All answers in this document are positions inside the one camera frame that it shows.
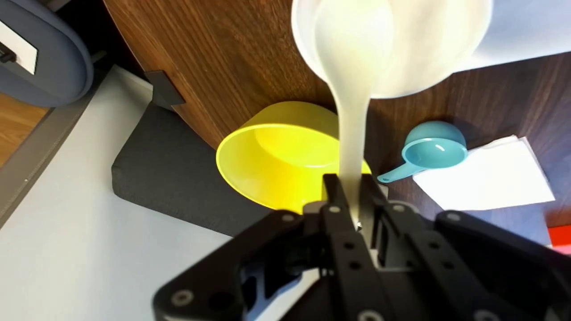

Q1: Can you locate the yellow plastic bowl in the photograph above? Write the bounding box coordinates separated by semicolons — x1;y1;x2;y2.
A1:
214;99;373;215

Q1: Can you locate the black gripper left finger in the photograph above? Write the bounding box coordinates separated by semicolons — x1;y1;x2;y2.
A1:
152;172;398;321

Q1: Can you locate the orange rectangular block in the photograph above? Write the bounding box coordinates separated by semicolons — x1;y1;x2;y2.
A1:
546;220;571;256

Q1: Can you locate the dark grey floor mat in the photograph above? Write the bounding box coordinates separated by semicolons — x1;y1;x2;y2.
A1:
111;104;273;236

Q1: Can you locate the white plastic spoon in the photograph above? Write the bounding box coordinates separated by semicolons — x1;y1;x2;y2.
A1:
312;0;421;229

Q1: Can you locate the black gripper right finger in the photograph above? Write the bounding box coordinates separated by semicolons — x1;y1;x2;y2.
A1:
355;172;571;321

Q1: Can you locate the teal measuring scoop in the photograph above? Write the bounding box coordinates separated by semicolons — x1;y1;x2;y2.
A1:
377;119;469;185

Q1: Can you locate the white notepad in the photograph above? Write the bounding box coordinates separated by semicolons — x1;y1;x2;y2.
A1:
411;133;557;211

